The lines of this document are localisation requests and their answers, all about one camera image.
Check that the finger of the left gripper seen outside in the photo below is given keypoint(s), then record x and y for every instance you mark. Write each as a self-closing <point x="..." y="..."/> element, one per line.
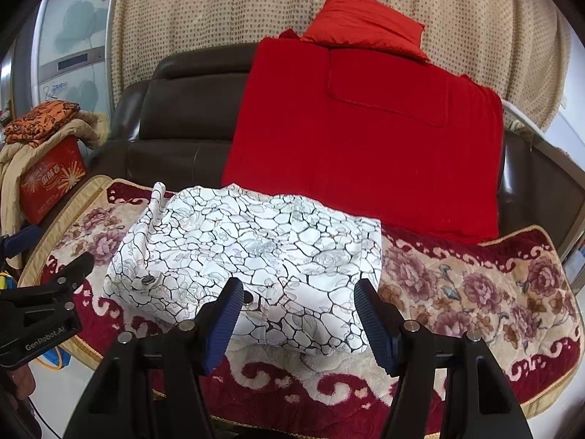
<point x="75" y="273"/>

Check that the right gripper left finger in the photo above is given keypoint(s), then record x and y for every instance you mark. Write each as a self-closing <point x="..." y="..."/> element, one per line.
<point x="150" y="387"/>

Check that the white black-patterned coat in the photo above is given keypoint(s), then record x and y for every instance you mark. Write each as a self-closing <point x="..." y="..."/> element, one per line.
<point x="298" y="261"/>

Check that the blue stool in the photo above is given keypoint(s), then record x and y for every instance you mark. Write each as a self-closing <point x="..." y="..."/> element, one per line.
<point x="52" y="359"/>

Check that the red gift box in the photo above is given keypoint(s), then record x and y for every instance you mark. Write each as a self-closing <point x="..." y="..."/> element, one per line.
<point x="49" y="180"/>

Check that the floral red beige blanket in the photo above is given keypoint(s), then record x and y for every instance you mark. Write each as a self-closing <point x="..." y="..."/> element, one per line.
<point x="513" y="290"/>

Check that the beige coat on box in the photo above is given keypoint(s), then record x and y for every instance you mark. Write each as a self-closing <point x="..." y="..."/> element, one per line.
<point x="93" y="129"/>

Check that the orange black patterned cloth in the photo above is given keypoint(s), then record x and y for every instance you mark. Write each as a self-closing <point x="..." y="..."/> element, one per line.
<point x="40" y="123"/>

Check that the dark brown leather sofa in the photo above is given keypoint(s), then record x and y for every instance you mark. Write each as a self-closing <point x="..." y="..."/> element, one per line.
<point x="178" y="125"/>

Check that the silver refrigerator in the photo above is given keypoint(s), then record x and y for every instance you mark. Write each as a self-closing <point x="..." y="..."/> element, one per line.
<point x="61" y="52"/>

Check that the red quilt on sofa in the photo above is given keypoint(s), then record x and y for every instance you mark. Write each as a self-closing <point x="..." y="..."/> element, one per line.
<point x="371" y="134"/>

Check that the beige dotted curtain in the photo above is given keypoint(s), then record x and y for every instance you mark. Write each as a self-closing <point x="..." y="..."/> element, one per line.
<point x="519" y="48"/>

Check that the red pillow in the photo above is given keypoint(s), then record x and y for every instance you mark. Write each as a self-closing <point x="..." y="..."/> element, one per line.
<point x="366" y="24"/>

